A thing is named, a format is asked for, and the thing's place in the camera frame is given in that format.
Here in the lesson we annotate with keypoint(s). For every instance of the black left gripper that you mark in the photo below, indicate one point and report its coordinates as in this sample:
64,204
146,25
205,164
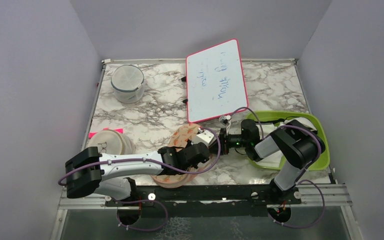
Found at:
188,144

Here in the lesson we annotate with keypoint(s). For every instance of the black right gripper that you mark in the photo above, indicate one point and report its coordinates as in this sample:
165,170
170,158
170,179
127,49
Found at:
224,135

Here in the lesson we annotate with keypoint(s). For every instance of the floral mesh laundry bag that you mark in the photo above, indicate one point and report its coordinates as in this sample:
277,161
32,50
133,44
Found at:
180,139

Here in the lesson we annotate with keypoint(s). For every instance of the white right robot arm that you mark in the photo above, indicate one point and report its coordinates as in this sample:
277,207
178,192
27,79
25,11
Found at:
300,146

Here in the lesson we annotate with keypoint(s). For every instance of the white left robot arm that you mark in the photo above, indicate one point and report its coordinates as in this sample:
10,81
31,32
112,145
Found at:
86,172

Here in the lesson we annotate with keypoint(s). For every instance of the beige cylindrical mesh laundry bag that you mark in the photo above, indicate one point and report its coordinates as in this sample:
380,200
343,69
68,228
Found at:
112,143

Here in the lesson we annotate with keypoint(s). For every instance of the white cylindrical mesh bag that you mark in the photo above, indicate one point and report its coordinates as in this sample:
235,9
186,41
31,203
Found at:
128,83

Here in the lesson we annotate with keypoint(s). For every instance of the pink framed whiteboard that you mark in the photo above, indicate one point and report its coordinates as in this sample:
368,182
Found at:
215,82

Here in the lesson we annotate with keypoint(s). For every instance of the pink sticky note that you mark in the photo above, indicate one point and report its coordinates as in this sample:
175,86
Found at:
104,130

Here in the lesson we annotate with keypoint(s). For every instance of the green plastic tray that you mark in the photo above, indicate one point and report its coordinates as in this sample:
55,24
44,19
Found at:
274,117

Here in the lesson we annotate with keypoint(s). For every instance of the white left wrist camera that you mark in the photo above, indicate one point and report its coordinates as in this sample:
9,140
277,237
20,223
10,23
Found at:
206,137

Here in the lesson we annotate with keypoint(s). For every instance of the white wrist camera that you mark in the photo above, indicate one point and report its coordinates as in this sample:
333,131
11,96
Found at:
206,137
226,121

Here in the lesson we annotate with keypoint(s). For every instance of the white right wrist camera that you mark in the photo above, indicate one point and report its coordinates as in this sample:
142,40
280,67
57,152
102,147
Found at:
226,121

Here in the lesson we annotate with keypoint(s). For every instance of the black mounting rail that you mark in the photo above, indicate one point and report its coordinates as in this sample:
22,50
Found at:
195,201

